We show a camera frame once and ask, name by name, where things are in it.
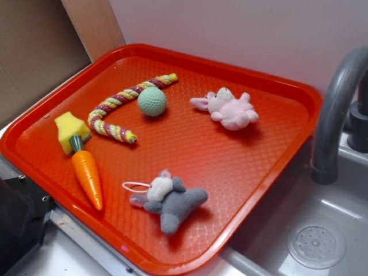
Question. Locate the multicolour twisted rope toy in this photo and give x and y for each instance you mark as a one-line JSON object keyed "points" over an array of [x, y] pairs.
{"points": [[96, 119]]}

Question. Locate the red plastic tray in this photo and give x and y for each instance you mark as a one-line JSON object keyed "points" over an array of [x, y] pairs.
{"points": [[235, 168]]}

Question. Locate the gray toy sink basin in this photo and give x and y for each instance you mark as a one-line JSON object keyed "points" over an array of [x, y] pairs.
{"points": [[303, 228]]}

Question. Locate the gray toy faucet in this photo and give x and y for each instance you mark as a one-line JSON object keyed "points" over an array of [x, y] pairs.
{"points": [[345, 103]]}

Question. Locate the yellow sponge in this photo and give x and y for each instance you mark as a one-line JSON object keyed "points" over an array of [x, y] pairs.
{"points": [[68, 125]]}

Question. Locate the green dimpled ball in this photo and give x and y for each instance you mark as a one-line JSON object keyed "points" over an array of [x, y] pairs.
{"points": [[152, 102]]}

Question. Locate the wooden plank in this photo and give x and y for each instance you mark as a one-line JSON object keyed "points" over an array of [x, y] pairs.
{"points": [[96, 26]]}

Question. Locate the gray plush bunny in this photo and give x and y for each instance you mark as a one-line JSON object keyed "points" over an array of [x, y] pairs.
{"points": [[168, 197]]}

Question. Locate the pink plush bunny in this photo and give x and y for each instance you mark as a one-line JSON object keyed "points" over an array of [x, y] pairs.
{"points": [[232, 113]]}

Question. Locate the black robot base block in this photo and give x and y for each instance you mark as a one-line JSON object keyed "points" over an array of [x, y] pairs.
{"points": [[25, 211]]}

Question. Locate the brown cardboard panel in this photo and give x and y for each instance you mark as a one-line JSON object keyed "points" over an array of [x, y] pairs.
{"points": [[40, 49]]}

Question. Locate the orange plastic carrot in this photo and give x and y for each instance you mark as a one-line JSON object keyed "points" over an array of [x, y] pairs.
{"points": [[86, 172]]}

